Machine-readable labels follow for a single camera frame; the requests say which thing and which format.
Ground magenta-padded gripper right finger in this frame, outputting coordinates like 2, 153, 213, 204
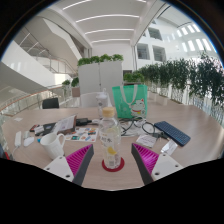
130, 143, 184, 186

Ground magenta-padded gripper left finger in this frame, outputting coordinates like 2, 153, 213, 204
43, 143, 95, 187

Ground clear drink bottle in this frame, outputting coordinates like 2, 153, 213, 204
98, 106, 122, 170

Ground white printed card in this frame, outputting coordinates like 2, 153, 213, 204
135, 133, 158, 149

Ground clear plastic packet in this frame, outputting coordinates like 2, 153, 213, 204
160, 139, 179, 157

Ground colourful sticker sheet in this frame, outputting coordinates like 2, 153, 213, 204
64, 126, 100, 144

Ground red round coaster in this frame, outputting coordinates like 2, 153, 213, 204
101, 156, 126, 173

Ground white ceramic mug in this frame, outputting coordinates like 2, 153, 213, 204
39, 132, 66, 160

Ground open paperback book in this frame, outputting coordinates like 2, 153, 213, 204
53, 114, 78, 135

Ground black power brick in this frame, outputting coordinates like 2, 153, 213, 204
75, 117, 93, 127

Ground white computer mouse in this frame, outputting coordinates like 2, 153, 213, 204
22, 136, 35, 148

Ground green tote bag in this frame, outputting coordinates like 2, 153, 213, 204
111, 84, 149, 120

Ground white plug adapter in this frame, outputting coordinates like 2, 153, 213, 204
13, 130, 23, 148

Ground white chair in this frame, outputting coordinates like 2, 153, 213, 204
79, 91, 113, 108

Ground clear shaker bottle, white lid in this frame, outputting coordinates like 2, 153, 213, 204
95, 88, 110, 120

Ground black chair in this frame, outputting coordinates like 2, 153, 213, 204
41, 97, 60, 110

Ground small potted shrubs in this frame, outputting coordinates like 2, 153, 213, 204
61, 77, 81, 98

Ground row of potted trees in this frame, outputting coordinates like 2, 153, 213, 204
123, 53, 224, 116

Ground ceiling light strips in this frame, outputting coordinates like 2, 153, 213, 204
62, 0, 148, 44

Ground white planter wall with greenery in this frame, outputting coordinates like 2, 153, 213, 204
77, 53, 124, 95

